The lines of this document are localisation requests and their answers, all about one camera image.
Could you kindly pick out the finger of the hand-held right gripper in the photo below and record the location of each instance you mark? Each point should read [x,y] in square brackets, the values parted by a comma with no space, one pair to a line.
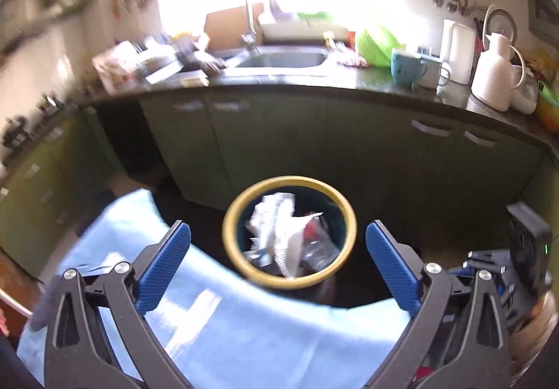
[487,260]

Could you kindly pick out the white electric kettle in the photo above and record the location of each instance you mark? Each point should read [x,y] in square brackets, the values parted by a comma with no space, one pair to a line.
[456,48]

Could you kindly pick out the white tissue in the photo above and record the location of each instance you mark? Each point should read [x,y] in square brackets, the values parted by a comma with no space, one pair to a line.
[273,223]

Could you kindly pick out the white rice cooker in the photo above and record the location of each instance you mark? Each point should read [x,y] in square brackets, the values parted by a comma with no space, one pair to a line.
[526,94]

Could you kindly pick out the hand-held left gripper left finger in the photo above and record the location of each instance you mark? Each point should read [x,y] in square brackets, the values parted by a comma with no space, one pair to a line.
[168,262]

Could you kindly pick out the brown cardboard box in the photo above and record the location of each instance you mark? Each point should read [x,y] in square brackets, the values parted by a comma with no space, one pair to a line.
[222,28]

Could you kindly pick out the light blue cloth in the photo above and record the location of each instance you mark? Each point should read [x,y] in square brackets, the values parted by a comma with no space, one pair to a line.
[262,328]

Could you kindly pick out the blue mug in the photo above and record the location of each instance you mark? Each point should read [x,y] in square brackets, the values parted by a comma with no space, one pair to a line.
[404,70]

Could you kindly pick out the white thermos jug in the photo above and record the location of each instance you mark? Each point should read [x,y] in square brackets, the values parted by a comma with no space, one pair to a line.
[491,79]

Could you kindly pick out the green and orange bowl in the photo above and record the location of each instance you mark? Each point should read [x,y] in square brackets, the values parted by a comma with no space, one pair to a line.
[549,109]

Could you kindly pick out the person's right forearm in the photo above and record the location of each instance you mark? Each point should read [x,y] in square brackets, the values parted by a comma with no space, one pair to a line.
[530,336]

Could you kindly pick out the blue yellow-rimmed trash bin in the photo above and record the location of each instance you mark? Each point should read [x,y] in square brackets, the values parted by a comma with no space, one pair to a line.
[229,236]

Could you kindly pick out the steel kitchen sink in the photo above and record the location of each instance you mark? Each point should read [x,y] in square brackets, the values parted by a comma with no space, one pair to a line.
[284,59]

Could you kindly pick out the round white appliance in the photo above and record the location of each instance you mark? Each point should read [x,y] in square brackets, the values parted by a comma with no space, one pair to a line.
[500,24]

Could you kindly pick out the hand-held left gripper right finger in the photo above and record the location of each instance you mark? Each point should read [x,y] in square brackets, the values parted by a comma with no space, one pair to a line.
[393,266]

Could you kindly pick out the green plastic colander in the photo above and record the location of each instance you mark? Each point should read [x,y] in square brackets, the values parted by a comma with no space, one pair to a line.
[375,46]

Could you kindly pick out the green kitchen cabinets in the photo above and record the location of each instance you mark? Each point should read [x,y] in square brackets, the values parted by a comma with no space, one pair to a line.
[284,131]

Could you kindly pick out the white enamel mug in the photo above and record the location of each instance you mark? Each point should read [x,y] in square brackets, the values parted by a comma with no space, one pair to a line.
[432,74]

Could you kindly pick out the red patterned packet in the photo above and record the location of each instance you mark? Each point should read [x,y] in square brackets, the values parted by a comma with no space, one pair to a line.
[353,61]

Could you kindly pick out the metal faucet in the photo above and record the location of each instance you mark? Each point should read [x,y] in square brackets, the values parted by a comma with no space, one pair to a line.
[250,22]

